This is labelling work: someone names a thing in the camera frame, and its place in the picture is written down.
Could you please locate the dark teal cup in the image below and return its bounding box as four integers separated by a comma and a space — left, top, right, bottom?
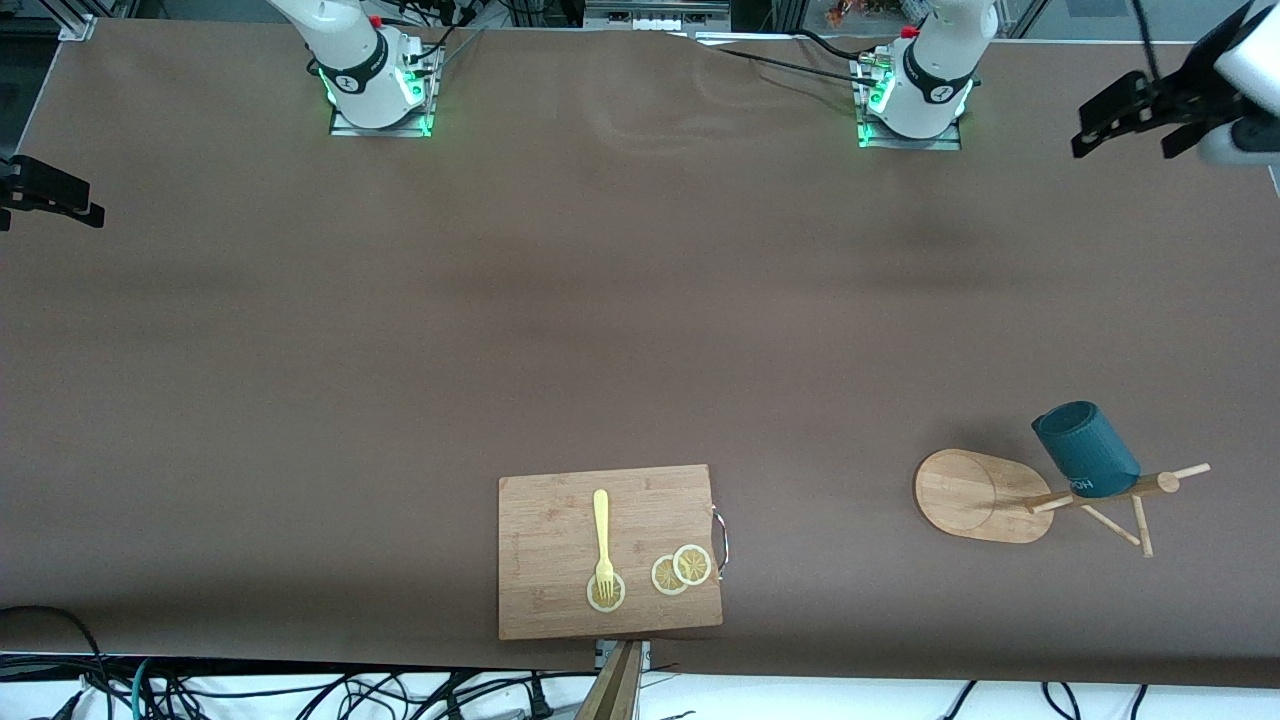
1031, 400, 1143, 499

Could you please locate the wooden cup rack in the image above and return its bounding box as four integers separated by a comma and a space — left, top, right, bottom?
913, 448, 1212, 559

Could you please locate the grey power strip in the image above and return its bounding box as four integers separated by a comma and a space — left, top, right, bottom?
585, 0, 733, 31

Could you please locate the brown table cover mat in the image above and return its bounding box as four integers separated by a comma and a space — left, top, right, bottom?
0, 18, 1280, 691

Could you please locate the wooden cutting board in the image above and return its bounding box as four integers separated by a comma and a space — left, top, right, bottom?
497, 463, 730, 642

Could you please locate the yellow plastic fork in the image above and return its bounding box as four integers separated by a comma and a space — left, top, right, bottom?
592, 488, 616, 604

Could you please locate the wooden beam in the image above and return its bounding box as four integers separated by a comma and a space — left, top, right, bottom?
573, 640, 643, 720

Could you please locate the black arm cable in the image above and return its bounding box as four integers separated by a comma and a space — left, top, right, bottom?
1130, 0, 1162, 87

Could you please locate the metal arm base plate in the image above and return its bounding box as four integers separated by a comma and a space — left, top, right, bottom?
855, 50, 964, 151
329, 45, 439, 138

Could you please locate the black table cable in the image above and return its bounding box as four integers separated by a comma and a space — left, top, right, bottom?
698, 42, 883, 87
795, 28, 877, 64

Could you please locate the thick black floor cable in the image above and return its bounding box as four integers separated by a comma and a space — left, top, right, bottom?
0, 605, 113, 720

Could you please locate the metal bracket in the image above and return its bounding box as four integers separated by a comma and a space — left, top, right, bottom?
595, 640, 652, 673

